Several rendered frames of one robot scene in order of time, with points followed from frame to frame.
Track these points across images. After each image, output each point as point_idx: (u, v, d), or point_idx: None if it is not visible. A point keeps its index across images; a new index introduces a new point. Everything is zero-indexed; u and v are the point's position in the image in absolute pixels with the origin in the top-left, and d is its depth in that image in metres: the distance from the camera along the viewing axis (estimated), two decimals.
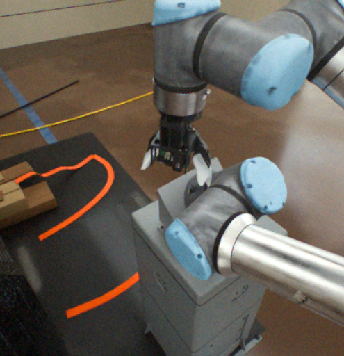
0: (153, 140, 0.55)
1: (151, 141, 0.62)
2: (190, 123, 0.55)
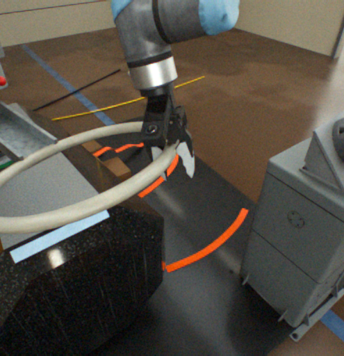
0: (181, 106, 0.66)
1: (190, 141, 0.64)
2: None
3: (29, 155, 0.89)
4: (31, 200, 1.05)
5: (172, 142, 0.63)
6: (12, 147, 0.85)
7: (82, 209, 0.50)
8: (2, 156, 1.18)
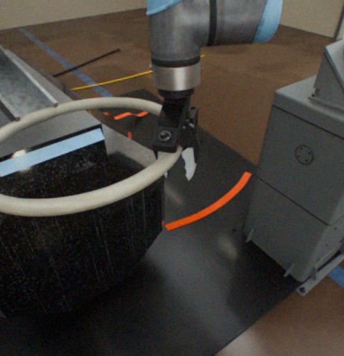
0: (196, 108, 0.64)
1: (197, 148, 0.63)
2: None
3: (26, 114, 0.85)
4: None
5: (180, 144, 0.62)
6: (8, 104, 0.80)
7: (82, 203, 0.50)
8: None
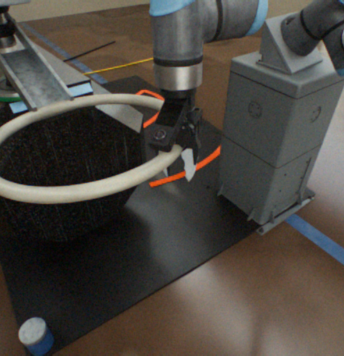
0: (199, 110, 0.63)
1: (197, 149, 0.63)
2: None
3: (44, 106, 0.89)
4: None
5: (179, 144, 0.62)
6: (28, 95, 0.84)
7: (73, 194, 0.52)
8: (7, 90, 1.11)
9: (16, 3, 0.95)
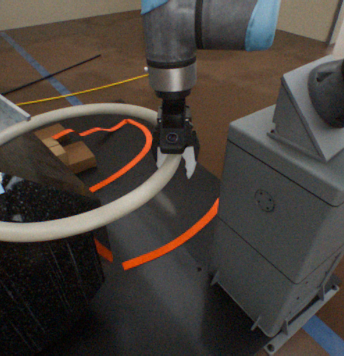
0: (190, 107, 0.64)
1: (197, 145, 0.64)
2: None
3: None
4: None
5: None
6: None
7: (103, 217, 0.48)
8: None
9: None
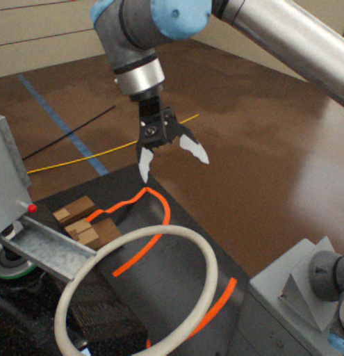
0: (170, 106, 0.66)
1: (188, 131, 0.64)
2: None
3: (73, 270, 1.01)
4: (16, 340, 1.08)
5: (168, 142, 0.63)
6: (60, 270, 0.96)
7: (172, 345, 0.65)
8: None
9: (23, 213, 1.14)
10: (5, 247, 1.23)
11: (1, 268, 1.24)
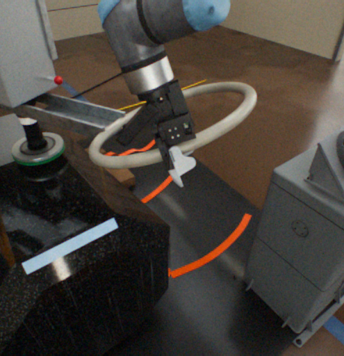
0: (182, 115, 0.58)
1: (167, 155, 0.60)
2: None
3: None
4: (41, 211, 1.07)
5: None
6: (90, 123, 0.95)
7: (218, 128, 0.65)
8: (45, 136, 1.35)
9: (48, 90, 1.14)
10: (28, 133, 1.22)
11: (17, 151, 1.25)
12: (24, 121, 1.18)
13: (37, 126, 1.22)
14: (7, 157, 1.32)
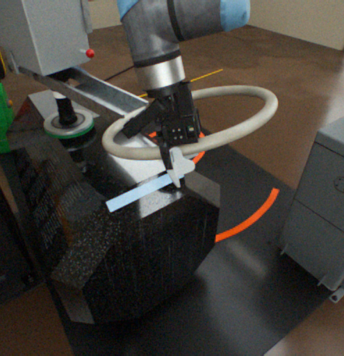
0: (186, 118, 0.57)
1: (167, 155, 0.61)
2: None
3: None
4: (112, 162, 1.18)
5: None
6: (112, 108, 0.97)
7: (224, 135, 0.63)
8: None
9: (80, 63, 1.16)
10: (60, 107, 1.27)
11: (53, 128, 1.28)
12: (57, 94, 1.22)
13: (68, 101, 1.26)
14: None
